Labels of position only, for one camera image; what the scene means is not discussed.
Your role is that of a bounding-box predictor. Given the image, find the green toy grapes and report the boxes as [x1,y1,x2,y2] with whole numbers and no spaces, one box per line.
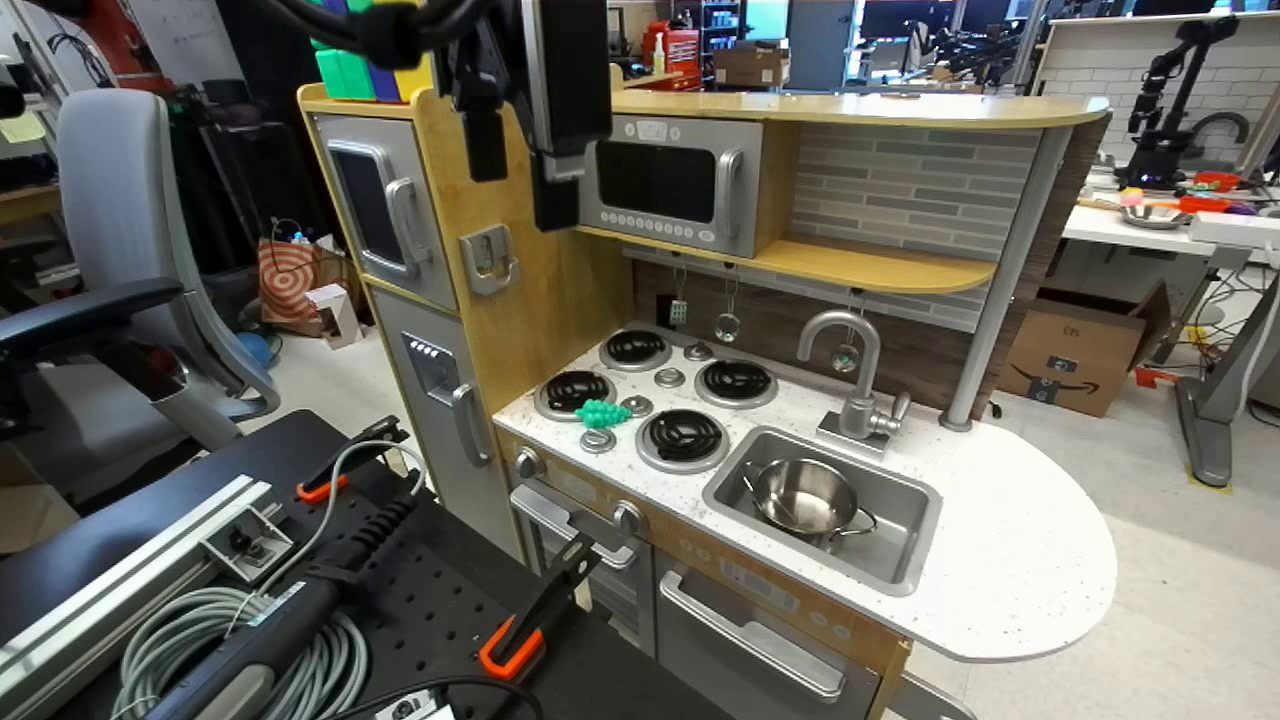
[574,398,634,430]

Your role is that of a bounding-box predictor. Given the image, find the steel pot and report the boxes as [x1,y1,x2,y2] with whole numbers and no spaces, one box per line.
[741,457,880,550]

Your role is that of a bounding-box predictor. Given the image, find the yellow block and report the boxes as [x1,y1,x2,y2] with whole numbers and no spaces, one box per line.
[392,54,437,105]

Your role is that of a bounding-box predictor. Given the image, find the red tool cabinet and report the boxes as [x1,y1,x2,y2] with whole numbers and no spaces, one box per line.
[640,19,702,93]

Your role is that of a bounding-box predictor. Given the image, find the small grey fridge door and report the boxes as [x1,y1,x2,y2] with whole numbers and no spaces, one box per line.
[312,113,460,312]

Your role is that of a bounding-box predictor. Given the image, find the microwave door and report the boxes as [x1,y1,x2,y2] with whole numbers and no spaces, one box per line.
[579,114,764,260]

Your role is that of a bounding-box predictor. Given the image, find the green block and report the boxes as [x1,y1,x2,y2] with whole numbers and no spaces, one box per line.
[314,44,377,102]

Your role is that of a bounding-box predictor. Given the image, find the wooden toy kitchen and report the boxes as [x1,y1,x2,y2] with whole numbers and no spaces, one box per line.
[297,62,1119,720]

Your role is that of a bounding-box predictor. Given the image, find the brown cardboard box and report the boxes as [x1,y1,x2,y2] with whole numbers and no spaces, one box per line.
[711,39,792,90]

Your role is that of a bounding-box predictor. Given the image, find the small white box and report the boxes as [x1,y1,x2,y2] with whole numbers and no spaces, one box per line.
[304,282,364,350]

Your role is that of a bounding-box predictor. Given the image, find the red and white patterned bag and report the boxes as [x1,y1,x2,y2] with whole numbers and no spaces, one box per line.
[256,237,333,337]

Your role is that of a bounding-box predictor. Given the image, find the stove burner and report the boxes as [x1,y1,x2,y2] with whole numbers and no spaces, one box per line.
[533,369,619,422]
[599,328,674,374]
[635,407,732,475]
[694,358,780,410]

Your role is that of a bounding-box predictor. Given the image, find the hanging toy ladle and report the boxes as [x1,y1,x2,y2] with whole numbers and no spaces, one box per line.
[713,270,744,344]

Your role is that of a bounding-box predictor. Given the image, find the tall grey fridge door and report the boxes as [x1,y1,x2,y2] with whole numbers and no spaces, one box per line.
[367,285,527,563]

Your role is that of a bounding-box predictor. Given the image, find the black and orange clamp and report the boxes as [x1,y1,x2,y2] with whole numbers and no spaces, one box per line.
[294,414,412,505]
[477,534,604,684]

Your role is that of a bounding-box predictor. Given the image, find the grey office chair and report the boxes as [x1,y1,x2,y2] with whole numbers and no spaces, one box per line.
[0,87,282,473]

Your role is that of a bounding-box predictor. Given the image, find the hanging toy spoon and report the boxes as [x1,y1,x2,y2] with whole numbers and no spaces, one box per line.
[832,290,864,375]

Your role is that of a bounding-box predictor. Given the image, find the grey toy tap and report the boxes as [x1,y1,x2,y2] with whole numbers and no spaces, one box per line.
[796,309,914,453]

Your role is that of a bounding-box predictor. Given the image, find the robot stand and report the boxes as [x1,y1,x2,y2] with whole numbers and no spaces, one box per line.
[0,408,743,720]

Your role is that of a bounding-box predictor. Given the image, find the oven door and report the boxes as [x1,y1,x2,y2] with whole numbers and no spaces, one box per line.
[509,480,658,658]

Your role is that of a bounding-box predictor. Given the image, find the grey toy sink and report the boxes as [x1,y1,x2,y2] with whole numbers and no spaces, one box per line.
[701,425,944,599]

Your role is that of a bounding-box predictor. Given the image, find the dishwasher door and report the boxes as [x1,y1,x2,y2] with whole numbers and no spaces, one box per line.
[654,548,883,720]

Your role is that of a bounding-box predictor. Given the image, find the metal bowl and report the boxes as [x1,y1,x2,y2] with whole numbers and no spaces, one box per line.
[1121,202,1194,232]

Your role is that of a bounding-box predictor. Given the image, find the white desk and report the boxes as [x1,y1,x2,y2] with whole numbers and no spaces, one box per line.
[1060,196,1280,491]

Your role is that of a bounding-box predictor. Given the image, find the small fridge door handle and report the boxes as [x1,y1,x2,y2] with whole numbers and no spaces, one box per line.
[385,177,432,267]

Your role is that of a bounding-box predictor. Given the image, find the microwave door handle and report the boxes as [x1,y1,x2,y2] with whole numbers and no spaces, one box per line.
[714,148,747,242]

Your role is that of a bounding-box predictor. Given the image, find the tall fridge door handle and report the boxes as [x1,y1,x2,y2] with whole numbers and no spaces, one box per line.
[451,384,492,469]

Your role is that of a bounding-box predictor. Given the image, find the oven door handle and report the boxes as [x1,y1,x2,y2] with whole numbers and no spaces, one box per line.
[510,484,639,570]

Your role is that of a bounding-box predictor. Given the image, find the black ribbed handle tool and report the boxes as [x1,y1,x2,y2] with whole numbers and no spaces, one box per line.
[148,490,422,720]

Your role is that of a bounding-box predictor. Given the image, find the black cable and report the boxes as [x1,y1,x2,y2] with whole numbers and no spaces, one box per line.
[328,676,547,720]

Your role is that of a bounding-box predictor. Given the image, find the dishwasher door handle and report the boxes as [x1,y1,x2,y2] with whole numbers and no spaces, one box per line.
[659,570,847,703]

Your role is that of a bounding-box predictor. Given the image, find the aluminium rail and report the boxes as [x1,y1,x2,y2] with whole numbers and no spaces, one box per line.
[0,474,294,720]

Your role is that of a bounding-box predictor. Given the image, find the coil of grey cable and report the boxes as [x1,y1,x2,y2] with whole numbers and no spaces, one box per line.
[109,438,429,720]

